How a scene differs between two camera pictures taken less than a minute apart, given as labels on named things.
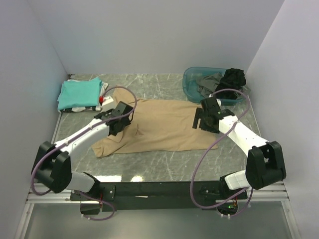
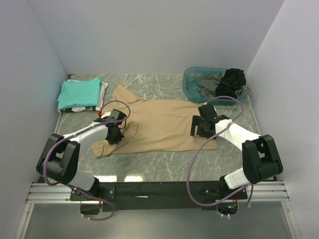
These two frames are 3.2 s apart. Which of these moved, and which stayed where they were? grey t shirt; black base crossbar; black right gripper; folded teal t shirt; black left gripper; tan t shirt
Moved: black right gripper; black left gripper
Stayed: grey t shirt; folded teal t shirt; black base crossbar; tan t shirt
